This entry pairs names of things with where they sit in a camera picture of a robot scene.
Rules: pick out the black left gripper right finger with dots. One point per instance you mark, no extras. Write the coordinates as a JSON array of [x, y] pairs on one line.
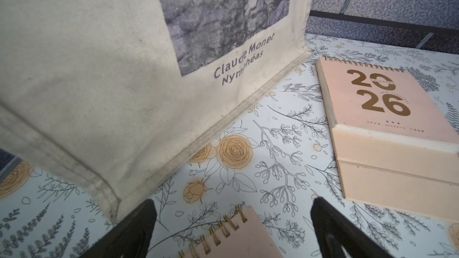
[[336, 235]]

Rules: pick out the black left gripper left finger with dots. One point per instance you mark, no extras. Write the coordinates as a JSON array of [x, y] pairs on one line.
[[130, 238]]

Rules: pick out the pink 2026 desk calendar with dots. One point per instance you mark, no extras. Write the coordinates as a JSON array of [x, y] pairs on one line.
[[242, 236]]

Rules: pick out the cream canvas tote bag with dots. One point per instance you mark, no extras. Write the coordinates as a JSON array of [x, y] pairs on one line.
[[115, 95]]

